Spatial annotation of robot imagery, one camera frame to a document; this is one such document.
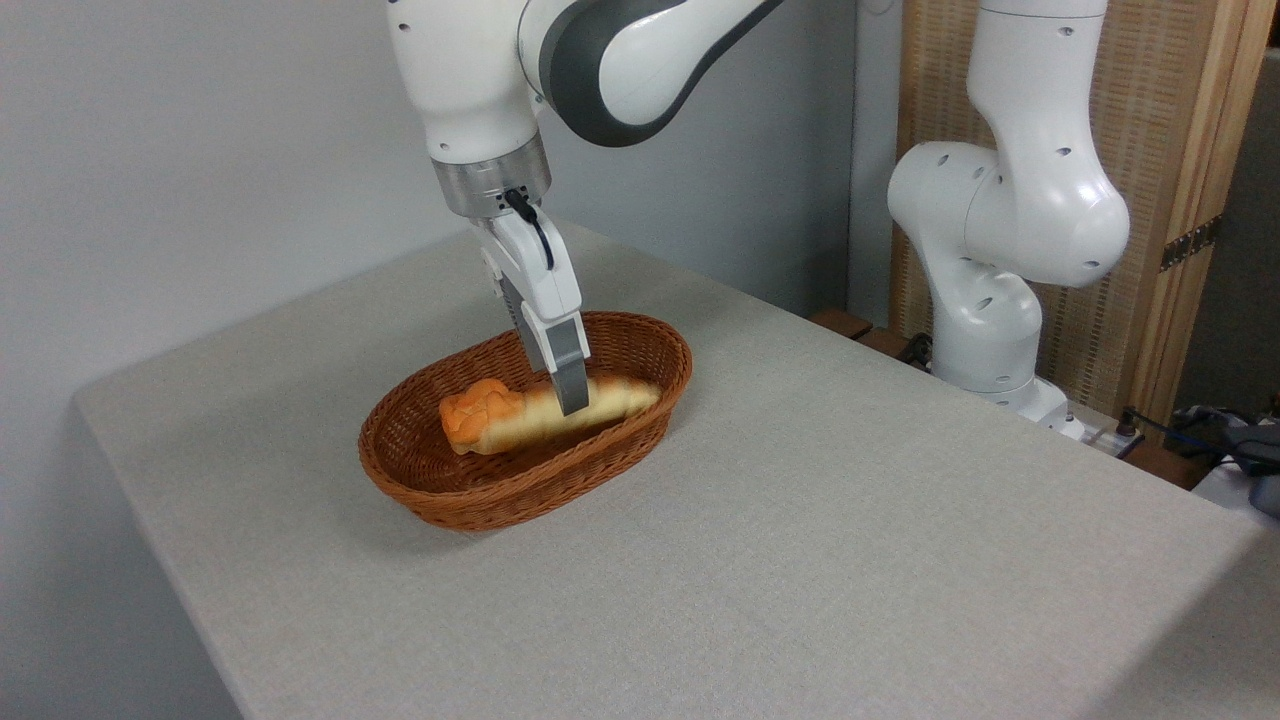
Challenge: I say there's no brown wooden base board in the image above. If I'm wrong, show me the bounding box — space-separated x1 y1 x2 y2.
808 307 933 369

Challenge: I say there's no brass screen hinge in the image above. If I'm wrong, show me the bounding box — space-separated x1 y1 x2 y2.
1159 214 1223 273

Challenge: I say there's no round orange bread bun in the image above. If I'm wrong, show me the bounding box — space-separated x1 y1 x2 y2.
439 378 527 457

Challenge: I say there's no grey blue bundled object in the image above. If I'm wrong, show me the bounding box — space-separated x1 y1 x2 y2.
1178 398 1280 521

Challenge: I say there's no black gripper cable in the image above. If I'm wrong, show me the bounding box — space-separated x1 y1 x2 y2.
502 188 557 273

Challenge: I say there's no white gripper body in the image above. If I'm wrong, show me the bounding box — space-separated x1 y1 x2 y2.
468 204 584 323

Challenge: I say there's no black cable at base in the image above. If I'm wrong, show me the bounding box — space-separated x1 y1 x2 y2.
1112 404 1246 463

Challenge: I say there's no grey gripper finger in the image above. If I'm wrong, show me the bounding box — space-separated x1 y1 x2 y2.
482 248 528 339
518 300 592 417

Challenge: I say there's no wooden woven folding screen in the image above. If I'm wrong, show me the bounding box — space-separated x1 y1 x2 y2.
889 0 1280 423

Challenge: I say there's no long braided bread loaf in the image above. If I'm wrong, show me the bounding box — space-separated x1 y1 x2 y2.
478 374 663 456

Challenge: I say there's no brown wicker oval basket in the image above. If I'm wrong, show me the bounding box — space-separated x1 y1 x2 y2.
358 311 693 532

